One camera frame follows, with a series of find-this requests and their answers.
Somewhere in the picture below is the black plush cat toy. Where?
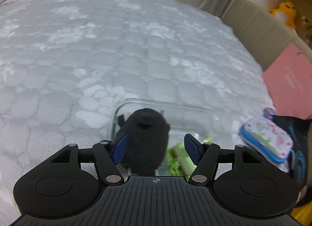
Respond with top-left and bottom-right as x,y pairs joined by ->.
118,108 -> 170,176

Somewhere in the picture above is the beige headboard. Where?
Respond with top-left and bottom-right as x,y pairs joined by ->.
222,0 -> 311,71

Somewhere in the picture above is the clear glass container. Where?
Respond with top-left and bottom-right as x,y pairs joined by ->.
109,99 -> 243,149

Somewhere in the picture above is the purple computer mouse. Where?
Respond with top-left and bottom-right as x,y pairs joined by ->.
263,107 -> 277,121

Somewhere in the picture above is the yellow plush duck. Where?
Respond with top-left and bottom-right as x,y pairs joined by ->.
270,1 -> 297,30

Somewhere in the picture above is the pink paper bag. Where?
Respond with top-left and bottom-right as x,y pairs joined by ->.
262,44 -> 311,119

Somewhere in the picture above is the black blue mouse pad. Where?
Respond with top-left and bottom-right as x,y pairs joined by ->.
272,115 -> 311,207

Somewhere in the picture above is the grey quilted mattress cover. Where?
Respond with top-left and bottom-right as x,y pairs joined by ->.
1,0 -> 272,225

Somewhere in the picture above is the blue floral tin case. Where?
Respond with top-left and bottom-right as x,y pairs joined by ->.
239,116 -> 293,165

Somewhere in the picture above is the yellow container lid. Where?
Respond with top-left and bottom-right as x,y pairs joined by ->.
291,202 -> 312,226

